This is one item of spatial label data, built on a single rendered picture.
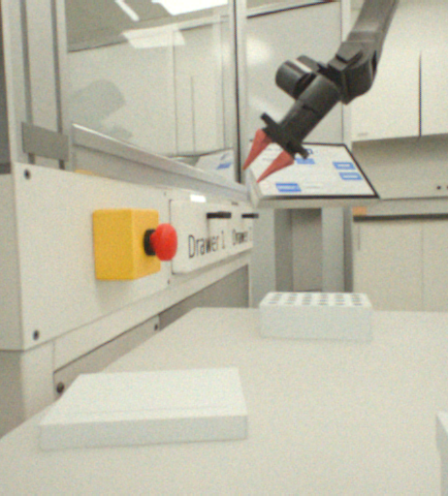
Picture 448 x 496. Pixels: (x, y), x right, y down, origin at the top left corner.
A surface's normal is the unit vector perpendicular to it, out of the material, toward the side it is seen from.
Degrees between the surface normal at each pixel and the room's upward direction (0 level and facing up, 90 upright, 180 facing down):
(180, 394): 0
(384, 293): 90
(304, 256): 90
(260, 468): 0
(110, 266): 90
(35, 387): 90
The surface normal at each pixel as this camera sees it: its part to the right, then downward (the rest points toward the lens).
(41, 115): 0.97, -0.02
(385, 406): -0.03, -1.00
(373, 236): -0.34, 0.06
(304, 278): 0.40, 0.04
